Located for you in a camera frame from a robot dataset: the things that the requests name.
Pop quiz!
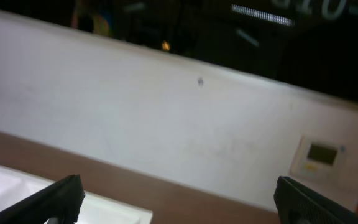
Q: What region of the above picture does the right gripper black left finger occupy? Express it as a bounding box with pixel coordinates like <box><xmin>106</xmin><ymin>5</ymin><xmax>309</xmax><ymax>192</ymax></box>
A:
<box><xmin>0</xmin><ymin>175</ymin><xmax>85</xmax><ymax>224</ymax></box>

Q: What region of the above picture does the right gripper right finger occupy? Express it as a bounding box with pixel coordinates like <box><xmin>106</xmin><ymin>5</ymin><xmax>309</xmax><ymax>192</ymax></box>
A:
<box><xmin>273</xmin><ymin>176</ymin><xmax>358</xmax><ymax>224</ymax></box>

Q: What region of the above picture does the white cutlery tray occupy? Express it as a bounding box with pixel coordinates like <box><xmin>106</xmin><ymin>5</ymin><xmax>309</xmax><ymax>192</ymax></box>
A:
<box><xmin>0</xmin><ymin>166</ymin><xmax>152</xmax><ymax>224</ymax></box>

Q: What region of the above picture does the white wall thermostat panel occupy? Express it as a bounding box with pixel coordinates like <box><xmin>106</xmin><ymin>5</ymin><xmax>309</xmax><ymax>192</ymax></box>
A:
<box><xmin>289</xmin><ymin>136</ymin><xmax>347</xmax><ymax>182</ymax></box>

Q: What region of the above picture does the dark window above wall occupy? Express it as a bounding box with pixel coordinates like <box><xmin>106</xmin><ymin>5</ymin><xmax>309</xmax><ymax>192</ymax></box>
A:
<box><xmin>0</xmin><ymin>0</ymin><xmax>358</xmax><ymax>103</ymax></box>

